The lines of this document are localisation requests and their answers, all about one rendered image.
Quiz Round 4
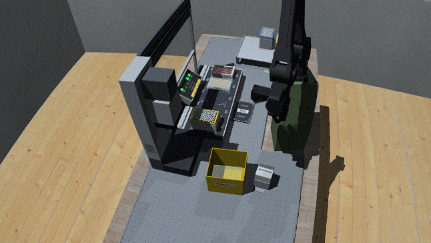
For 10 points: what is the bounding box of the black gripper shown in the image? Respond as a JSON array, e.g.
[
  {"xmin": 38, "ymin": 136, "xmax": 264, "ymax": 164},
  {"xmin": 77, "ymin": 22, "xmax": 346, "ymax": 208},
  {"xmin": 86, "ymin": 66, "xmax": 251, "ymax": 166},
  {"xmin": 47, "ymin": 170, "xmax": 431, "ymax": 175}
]
[{"xmin": 268, "ymin": 97, "xmax": 291, "ymax": 124}]

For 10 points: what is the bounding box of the yellow open-top bin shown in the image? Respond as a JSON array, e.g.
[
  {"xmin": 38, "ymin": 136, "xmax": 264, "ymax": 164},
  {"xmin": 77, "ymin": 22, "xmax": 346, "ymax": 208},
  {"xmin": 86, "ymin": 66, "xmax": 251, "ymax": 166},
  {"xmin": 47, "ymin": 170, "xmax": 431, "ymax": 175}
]
[{"xmin": 206, "ymin": 148, "xmax": 248, "ymax": 195}]

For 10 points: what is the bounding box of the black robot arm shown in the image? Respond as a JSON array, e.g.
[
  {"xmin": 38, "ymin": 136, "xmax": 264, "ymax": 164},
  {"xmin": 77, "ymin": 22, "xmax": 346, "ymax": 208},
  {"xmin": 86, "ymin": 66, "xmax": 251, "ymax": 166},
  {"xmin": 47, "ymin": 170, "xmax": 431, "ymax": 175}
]
[{"xmin": 251, "ymin": 0, "xmax": 311, "ymax": 114}]

